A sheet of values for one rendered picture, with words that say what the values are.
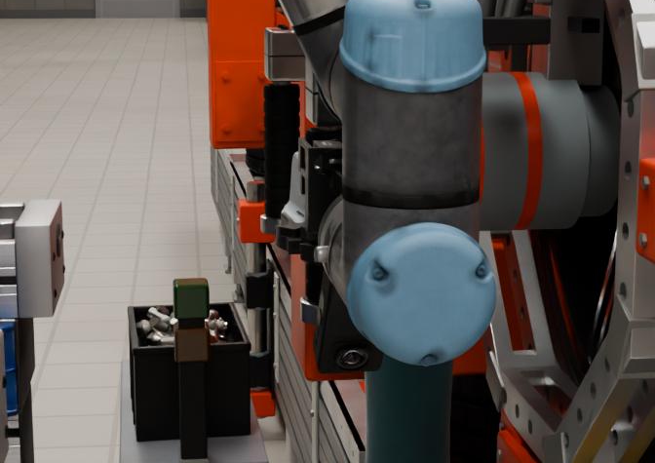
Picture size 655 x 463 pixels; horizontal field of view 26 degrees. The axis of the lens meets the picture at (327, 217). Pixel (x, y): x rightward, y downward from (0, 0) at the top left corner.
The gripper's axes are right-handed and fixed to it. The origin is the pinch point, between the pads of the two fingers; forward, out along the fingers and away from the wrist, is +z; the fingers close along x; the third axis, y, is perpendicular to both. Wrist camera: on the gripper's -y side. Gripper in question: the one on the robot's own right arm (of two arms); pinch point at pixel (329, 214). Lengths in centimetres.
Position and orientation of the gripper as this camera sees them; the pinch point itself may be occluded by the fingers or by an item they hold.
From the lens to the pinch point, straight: 107.4
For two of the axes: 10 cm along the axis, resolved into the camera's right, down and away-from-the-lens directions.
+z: -1.5, -1.9, 9.7
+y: 0.1, -9.8, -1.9
